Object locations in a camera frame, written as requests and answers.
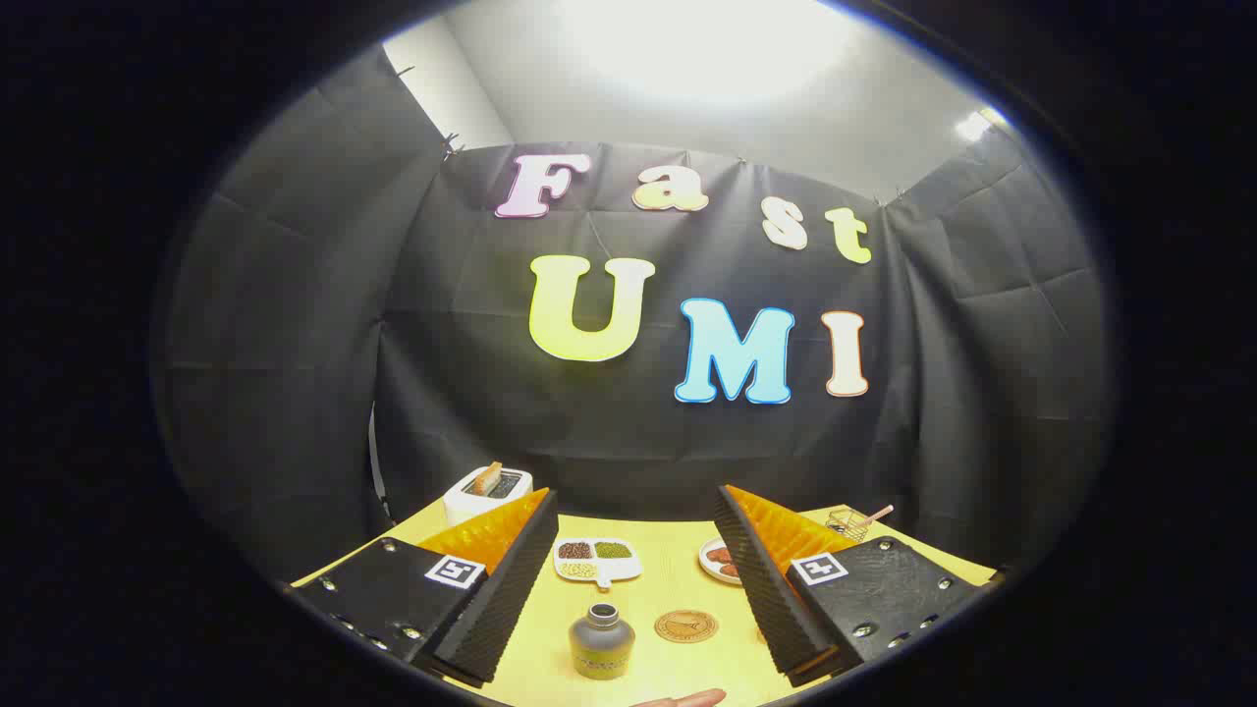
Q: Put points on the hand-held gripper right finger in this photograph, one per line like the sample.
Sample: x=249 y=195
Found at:
x=771 y=599

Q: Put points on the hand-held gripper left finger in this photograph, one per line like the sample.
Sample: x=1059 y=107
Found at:
x=506 y=599

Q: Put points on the round wooden coaster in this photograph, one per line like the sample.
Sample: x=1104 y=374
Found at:
x=685 y=626

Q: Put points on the silver green label juice bottle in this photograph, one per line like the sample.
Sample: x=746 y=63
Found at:
x=601 y=648

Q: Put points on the brown meat piece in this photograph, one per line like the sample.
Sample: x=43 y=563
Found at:
x=722 y=555
x=728 y=570

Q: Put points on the white oval plate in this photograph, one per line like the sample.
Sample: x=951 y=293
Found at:
x=707 y=562

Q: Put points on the pile of pale soybeans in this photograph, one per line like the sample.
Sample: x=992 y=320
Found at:
x=579 y=569

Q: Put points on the pile of red beans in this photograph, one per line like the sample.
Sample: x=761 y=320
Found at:
x=574 y=551

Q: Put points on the white toaster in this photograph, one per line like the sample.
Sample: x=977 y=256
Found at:
x=471 y=509

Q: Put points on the white divided dish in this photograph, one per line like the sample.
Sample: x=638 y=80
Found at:
x=597 y=562

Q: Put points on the wooden table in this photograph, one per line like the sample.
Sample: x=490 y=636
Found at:
x=658 y=589

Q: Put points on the pile of green beans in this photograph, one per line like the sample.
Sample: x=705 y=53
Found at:
x=612 y=550

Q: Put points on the toast bread slice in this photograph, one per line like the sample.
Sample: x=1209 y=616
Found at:
x=485 y=478

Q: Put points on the pink striped straw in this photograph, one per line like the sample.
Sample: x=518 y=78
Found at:
x=879 y=514

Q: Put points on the black backdrop cloth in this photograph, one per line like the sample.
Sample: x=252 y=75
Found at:
x=471 y=412

